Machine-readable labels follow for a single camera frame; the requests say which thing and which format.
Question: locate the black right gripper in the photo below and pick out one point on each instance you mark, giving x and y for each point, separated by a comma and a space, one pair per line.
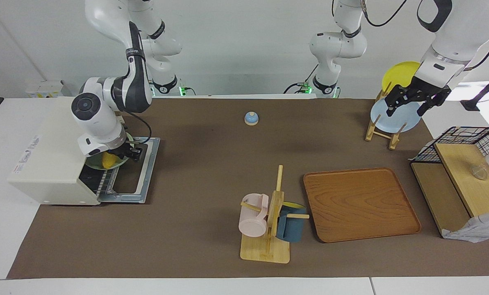
119, 151

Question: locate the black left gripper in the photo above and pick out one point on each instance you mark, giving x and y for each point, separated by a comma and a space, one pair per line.
428, 88

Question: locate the yellow corn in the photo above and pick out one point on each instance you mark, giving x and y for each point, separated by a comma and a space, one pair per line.
110, 161

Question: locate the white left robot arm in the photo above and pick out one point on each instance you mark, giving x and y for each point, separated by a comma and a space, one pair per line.
453, 37

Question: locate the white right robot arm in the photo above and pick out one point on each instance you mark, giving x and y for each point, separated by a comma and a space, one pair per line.
96, 123

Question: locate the metal oven rack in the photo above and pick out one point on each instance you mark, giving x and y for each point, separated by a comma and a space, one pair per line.
103, 182

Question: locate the white toaster oven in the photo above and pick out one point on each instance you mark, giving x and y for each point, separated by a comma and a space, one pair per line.
51, 164

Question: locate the light blue plate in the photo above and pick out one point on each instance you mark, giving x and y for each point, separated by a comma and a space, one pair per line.
400, 119

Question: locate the yellow plate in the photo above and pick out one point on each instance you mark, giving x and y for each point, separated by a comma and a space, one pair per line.
402, 73

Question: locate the green plate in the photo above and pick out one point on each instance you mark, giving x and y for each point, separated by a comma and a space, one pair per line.
93, 163

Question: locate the wooden plate rack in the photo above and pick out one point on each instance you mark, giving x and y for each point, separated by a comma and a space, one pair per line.
393, 139

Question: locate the brown table mat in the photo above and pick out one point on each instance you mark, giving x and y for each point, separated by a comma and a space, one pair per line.
207, 172

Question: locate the dark wooden panel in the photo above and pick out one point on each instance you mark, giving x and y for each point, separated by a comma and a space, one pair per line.
437, 192

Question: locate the clear glass bowl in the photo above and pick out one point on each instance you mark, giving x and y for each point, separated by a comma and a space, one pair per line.
480, 173

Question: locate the light wooden board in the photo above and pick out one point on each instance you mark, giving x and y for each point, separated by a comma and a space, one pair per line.
474, 192

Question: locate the white box yellow label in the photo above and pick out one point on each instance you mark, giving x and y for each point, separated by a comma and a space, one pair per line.
43, 88

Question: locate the small blue dome bell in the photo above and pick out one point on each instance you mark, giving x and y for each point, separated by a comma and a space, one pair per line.
251, 118

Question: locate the brown wooden tray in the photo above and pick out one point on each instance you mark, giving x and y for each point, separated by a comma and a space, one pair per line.
359, 205

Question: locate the pink mug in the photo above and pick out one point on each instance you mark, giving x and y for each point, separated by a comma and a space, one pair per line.
252, 223

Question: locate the white checked cloth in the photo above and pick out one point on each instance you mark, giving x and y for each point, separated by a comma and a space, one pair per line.
480, 229

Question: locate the wooden mug stand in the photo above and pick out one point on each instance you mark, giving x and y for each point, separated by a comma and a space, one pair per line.
264, 250

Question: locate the blue mug yellow inside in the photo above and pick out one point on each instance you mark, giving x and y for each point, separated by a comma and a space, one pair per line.
291, 229

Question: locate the black camera stand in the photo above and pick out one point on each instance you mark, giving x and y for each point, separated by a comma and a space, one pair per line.
484, 92

